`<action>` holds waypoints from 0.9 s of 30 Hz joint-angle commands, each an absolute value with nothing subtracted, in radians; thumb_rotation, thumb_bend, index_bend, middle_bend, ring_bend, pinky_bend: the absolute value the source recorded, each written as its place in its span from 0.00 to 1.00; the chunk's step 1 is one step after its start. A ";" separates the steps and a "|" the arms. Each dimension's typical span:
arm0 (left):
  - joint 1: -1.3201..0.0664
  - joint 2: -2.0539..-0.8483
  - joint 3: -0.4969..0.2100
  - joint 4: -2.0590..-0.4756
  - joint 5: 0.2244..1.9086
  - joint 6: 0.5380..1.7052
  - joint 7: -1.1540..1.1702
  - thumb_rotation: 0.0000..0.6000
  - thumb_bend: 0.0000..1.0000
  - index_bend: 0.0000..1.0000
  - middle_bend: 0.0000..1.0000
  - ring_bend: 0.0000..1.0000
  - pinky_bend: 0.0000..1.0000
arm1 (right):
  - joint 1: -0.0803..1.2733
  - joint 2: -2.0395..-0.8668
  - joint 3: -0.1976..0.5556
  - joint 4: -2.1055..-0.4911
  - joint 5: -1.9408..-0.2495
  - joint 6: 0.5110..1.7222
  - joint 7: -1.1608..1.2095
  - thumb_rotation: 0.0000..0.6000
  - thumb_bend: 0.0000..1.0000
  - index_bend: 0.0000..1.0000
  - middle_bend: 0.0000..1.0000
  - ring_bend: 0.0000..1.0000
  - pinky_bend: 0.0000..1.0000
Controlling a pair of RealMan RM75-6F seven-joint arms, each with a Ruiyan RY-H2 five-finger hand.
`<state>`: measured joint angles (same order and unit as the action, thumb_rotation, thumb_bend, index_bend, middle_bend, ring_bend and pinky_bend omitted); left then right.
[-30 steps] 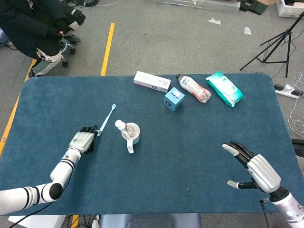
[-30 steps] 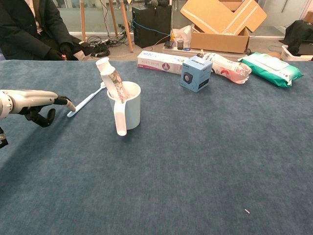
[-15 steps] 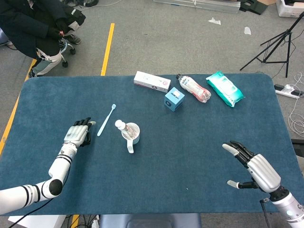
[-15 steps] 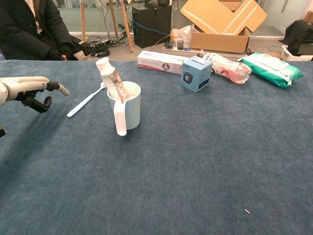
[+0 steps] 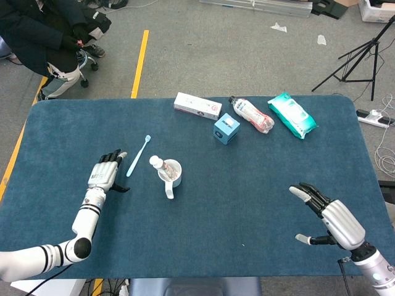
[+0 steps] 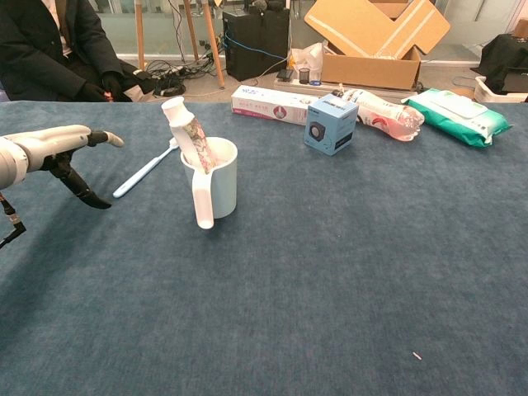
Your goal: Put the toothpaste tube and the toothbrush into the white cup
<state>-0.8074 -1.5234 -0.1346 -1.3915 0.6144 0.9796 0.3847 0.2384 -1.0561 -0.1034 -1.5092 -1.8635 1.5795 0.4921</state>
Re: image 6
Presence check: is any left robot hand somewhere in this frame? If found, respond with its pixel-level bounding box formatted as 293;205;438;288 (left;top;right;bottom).
24;125;125;210

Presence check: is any light blue toothbrush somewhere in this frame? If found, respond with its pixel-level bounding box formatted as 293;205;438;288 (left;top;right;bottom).
112;138;179;200

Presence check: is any white toothpaste tube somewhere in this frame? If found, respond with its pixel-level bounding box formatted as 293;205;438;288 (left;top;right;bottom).
161;96;219;174

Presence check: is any light blue plastic mug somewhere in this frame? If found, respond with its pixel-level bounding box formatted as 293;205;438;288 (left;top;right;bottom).
180;138;239;230

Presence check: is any long white pink box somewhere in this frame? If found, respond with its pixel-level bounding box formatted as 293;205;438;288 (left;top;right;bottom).
230;85;323;126

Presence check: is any blue cube speaker box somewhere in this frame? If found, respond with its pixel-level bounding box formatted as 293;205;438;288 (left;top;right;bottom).
304;92;360;157

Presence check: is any open cardboard box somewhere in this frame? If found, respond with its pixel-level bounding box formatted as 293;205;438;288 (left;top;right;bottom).
304;0;451;90

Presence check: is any person in black coat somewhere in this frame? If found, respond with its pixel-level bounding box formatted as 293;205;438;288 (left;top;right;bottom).
0;0;158;103

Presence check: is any wooden easel leg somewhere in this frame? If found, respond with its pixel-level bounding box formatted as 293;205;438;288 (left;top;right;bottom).
183;0;200;61
134;0;146;71
200;0;226;90

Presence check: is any black computer tower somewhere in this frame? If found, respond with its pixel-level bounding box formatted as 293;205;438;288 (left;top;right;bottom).
222;7;290;83

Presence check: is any long white power strip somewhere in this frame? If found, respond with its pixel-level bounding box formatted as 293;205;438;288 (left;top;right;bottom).
273;78;417;100

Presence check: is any blue table cloth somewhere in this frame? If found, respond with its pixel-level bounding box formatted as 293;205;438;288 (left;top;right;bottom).
0;101;528;396

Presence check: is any white plastic bag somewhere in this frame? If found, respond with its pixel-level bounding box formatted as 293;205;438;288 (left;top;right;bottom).
288;41;325;82

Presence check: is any pink white plastic package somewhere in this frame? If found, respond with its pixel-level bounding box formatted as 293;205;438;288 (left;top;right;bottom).
332;84;426;143

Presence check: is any green wet wipes pack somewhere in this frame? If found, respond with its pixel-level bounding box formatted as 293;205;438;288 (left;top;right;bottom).
401;87;514;149

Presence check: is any white plastic bin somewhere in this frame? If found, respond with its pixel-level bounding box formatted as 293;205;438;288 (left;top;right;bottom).
474;76;528;104

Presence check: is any black cloth cover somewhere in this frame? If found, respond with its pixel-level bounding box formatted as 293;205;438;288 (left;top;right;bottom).
480;33;528;94

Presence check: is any black cable tangle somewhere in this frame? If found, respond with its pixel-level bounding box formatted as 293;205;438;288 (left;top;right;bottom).
144;59;226;98

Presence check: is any blue network cable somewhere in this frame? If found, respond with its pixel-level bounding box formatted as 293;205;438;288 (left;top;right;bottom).
224;32;288;59

